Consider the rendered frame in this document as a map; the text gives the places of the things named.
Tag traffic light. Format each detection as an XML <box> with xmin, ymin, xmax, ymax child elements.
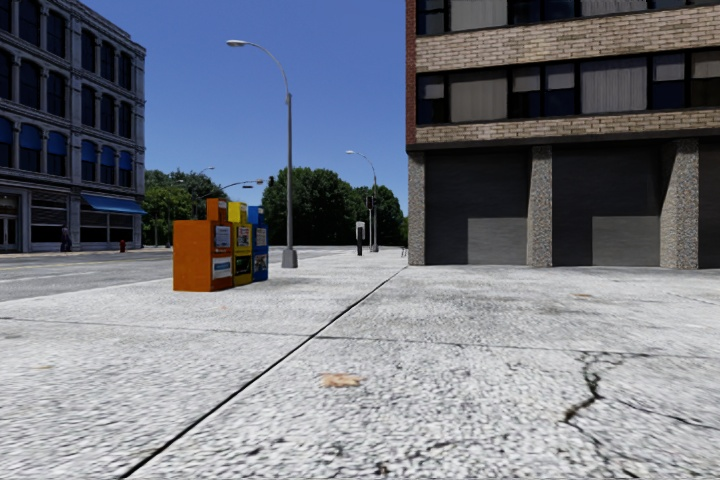
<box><xmin>194</xmin><ymin>175</ymin><xmax>276</xmax><ymax>221</ymax></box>
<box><xmin>345</xmin><ymin>149</ymin><xmax>380</xmax><ymax>254</ymax></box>

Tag yellow newspaper box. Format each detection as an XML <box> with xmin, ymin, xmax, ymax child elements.
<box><xmin>227</xmin><ymin>201</ymin><xmax>254</xmax><ymax>287</ymax></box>

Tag grey street lamp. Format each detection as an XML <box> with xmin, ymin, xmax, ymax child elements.
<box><xmin>226</xmin><ymin>38</ymin><xmax>299</xmax><ymax>269</ymax></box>

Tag blue newspaper box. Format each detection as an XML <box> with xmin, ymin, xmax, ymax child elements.
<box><xmin>247</xmin><ymin>205</ymin><xmax>270</xmax><ymax>283</ymax></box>

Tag orange newspaper box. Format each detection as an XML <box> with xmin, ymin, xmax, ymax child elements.
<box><xmin>172</xmin><ymin>198</ymin><xmax>235</xmax><ymax>293</ymax></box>

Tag grey stone building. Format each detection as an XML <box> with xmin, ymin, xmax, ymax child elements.
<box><xmin>0</xmin><ymin>0</ymin><xmax>148</xmax><ymax>256</ymax></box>

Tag tan brick building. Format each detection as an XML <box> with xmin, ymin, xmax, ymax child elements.
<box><xmin>405</xmin><ymin>0</ymin><xmax>720</xmax><ymax>270</ymax></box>

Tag trees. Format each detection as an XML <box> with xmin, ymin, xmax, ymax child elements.
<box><xmin>142</xmin><ymin>168</ymin><xmax>230</xmax><ymax>248</ymax></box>
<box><xmin>260</xmin><ymin>166</ymin><xmax>409</xmax><ymax>248</ymax></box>

